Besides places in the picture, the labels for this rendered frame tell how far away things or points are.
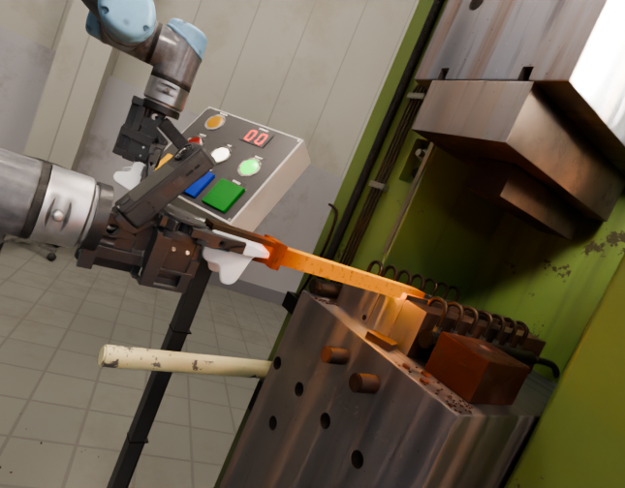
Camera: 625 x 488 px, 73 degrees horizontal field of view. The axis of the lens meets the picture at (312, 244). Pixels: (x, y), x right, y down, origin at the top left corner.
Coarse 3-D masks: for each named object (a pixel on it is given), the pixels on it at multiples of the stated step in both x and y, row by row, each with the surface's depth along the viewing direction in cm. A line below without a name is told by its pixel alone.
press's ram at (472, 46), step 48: (480, 0) 73; (528, 0) 65; (576, 0) 59; (624, 0) 58; (432, 48) 79; (480, 48) 70; (528, 48) 63; (576, 48) 58; (624, 48) 62; (576, 96) 61; (624, 96) 66; (624, 144) 71
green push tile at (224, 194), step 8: (216, 184) 99; (224, 184) 98; (232, 184) 98; (208, 192) 98; (216, 192) 97; (224, 192) 97; (232, 192) 96; (240, 192) 96; (208, 200) 96; (216, 200) 96; (224, 200) 95; (232, 200) 95; (216, 208) 95; (224, 208) 94
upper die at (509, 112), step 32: (448, 96) 73; (480, 96) 68; (512, 96) 63; (544, 96) 63; (416, 128) 77; (448, 128) 71; (480, 128) 66; (512, 128) 62; (544, 128) 66; (576, 128) 71; (512, 160) 70; (544, 160) 69; (576, 160) 74; (608, 160) 79; (576, 192) 77; (608, 192) 83
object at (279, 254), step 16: (208, 224) 50; (224, 224) 52; (256, 240) 53; (272, 240) 56; (272, 256) 55; (288, 256) 56; (304, 256) 58; (320, 272) 60; (336, 272) 62; (352, 272) 63; (368, 288) 66; (384, 288) 68; (400, 288) 70
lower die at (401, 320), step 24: (360, 288) 78; (360, 312) 76; (384, 312) 72; (408, 312) 68; (432, 312) 68; (456, 312) 78; (408, 336) 67; (480, 336) 76; (504, 336) 80; (528, 336) 88
